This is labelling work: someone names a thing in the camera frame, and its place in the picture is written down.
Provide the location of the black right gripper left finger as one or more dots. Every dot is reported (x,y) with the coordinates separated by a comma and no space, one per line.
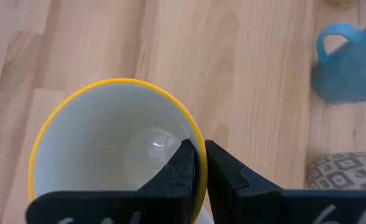
(158,205)

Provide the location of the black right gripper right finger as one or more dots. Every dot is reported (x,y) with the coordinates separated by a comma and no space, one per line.
(263,205)

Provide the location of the grey diamond patterned mug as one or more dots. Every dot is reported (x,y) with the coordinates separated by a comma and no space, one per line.
(338,171)

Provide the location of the yellow patterned white mug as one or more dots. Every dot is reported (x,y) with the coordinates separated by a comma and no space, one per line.
(102,130)

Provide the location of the blue patterned mug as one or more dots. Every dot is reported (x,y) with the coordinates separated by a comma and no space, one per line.
(347,77)

